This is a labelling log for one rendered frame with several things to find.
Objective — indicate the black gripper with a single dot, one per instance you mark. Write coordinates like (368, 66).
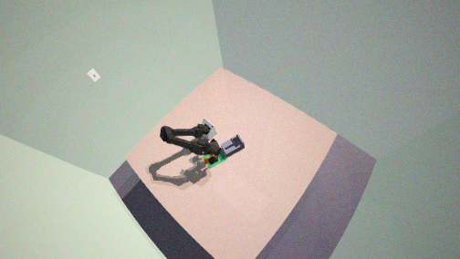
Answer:
(212, 158)

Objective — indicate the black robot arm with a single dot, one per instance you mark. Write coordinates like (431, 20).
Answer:
(170, 136)

